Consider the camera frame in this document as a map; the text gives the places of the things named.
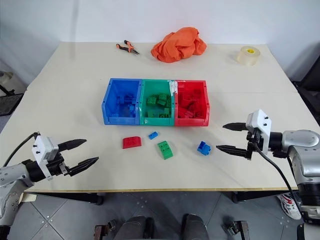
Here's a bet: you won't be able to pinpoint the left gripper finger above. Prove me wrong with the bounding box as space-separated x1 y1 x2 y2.
57 138 88 153
67 156 100 178

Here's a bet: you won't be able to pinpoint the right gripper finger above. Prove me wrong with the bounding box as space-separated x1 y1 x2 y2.
222 122 247 132
215 144 250 159

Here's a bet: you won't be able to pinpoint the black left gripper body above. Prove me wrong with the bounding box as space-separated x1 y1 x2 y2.
46 150 72 178

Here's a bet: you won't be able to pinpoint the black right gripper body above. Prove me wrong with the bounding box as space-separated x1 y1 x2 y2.
245 127 263 161

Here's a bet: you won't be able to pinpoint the large blue building brick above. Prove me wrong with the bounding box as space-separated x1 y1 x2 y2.
196 140 213 156

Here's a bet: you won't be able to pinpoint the red plastic storage bin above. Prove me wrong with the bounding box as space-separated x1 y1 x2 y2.
174 79 211 127

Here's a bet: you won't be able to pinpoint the blue plastic storage bin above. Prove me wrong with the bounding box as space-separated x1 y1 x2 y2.
101 77 144 126

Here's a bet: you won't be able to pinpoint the red curved building brick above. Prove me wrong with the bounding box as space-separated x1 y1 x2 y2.
121 136 143 150

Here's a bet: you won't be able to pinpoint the green curved building brick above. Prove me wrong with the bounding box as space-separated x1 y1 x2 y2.
156 140 175 160

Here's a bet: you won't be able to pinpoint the clear tape roll yellow core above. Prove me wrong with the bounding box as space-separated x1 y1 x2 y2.
236 45 261 67

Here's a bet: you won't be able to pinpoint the white and red sneaker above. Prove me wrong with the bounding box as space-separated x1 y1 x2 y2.
276 193 303 220

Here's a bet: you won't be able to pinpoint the black mesh tray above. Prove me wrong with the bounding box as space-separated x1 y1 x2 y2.
0 92 25 117

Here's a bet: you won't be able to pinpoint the green plastic storage bin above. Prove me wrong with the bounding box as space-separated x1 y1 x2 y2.
138 78 177 126

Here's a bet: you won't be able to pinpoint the dark grey rounded shape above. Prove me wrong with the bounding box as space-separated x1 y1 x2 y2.
181 213 210 240
116 215 155 240

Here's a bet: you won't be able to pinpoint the white and black stand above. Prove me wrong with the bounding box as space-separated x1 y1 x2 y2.
0 71 16 97

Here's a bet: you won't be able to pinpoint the crumpled orange cloth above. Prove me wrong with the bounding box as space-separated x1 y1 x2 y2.
150 26 208 64

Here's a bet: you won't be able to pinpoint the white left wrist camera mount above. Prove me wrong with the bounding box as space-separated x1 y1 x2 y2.
31 135 60 181

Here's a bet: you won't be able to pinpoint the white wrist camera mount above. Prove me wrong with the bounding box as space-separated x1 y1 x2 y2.
244 108 273 154
31 135 60 181

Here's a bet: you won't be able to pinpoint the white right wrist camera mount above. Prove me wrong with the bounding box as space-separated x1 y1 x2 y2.
244 108 273 154

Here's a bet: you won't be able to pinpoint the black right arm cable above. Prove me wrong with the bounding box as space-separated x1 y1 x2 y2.
253 139 305 219

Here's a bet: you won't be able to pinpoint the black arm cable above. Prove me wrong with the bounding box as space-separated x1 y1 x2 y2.
1 131 41 168
253 139 305 219

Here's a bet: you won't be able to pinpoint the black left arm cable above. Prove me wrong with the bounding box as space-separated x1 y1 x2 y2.
1 131 41 168

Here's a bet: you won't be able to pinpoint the rusty brown metal bracket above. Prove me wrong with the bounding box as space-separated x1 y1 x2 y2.
226 219 250 240
94 219 118 240

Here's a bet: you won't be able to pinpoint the orange-handled black pliers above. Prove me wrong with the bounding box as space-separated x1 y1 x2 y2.
115 39 141 56

